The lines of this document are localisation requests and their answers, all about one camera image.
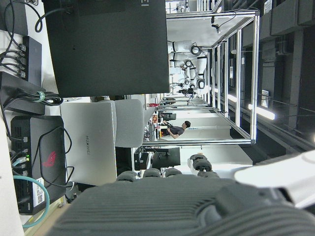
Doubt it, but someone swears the person in dark shirt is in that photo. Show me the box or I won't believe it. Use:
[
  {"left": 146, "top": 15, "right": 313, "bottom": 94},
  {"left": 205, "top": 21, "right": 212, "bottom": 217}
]
[{"left": 162, "top": 120, "right": 192, "bottom": 140}]

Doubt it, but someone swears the teal ethernet cable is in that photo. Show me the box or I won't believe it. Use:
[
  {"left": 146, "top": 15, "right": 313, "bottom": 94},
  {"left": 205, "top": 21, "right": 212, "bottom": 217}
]
[{"left": 12, "top": 157, "right": 51, "bottom": 229}]

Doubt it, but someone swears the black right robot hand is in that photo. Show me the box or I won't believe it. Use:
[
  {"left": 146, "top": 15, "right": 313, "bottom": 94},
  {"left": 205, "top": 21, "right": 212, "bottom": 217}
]
[{"left": 48, "top": 153, "right": 315, "bottom": 236}]

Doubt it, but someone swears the grey office chair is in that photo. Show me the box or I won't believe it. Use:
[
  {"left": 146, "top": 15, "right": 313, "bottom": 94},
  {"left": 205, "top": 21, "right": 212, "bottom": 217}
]
[{"left": 111, "top": 98, "right": 156, "bottom": 148}]

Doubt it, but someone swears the black computer monitor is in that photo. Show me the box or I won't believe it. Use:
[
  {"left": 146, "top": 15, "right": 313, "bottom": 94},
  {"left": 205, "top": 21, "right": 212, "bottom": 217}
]
[{"left": 43, "top": 0, "right": 171, "bottom": 98}]

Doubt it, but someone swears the black bundled cable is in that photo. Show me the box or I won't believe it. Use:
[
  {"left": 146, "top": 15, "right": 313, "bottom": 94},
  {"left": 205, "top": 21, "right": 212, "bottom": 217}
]
[{"left": 0, "top": 87, "right": 64, "bottom": 116}]

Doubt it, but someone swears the small black background monitor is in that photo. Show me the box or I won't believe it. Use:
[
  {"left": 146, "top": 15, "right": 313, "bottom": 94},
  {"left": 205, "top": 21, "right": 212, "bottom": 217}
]
[{"left": 152, "top": 147, "right": 181, "bottom": 170}]

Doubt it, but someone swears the silver Huawei laptop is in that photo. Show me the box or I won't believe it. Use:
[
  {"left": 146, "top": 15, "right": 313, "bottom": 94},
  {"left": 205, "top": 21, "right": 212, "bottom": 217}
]
[{"left": 60, "top": 101, "right": 118, "bottom": 185}]

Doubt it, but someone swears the black USB hub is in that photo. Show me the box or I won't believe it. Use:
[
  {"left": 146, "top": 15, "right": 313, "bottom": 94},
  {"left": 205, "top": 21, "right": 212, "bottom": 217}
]
[{"left": 18, "top": 35, "right": 43, "bottom": 87}]

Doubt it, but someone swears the black ROG mini computer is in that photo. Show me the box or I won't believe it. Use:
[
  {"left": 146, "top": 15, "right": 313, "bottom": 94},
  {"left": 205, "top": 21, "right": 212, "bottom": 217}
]
[{"left": 10, "top": 115, "right": 67, "bottom": 216}]

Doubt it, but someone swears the aluminium frame cage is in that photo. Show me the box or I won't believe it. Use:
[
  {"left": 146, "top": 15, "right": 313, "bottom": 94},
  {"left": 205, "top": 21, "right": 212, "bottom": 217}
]
[{"left": 142, "top": 9, "right": 261, "bottom": 146}]

